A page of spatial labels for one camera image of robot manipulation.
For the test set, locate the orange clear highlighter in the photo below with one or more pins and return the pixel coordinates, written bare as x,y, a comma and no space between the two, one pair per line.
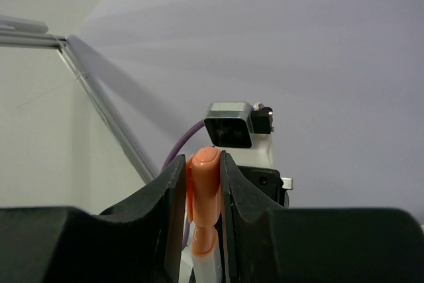
207,268

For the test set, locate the orange highlighter cap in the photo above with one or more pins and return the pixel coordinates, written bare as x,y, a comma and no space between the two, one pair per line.
203,184

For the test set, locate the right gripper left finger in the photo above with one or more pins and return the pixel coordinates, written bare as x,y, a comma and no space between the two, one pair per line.
138,239

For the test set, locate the aluminium rail right edge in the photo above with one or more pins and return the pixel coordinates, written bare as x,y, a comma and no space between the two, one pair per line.
26,33

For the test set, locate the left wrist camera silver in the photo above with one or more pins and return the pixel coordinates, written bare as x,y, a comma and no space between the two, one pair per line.
229,124

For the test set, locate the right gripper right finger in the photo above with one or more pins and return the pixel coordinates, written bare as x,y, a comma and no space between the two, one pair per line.
265,242

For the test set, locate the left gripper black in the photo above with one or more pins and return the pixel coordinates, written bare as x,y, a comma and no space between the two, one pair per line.
257,166

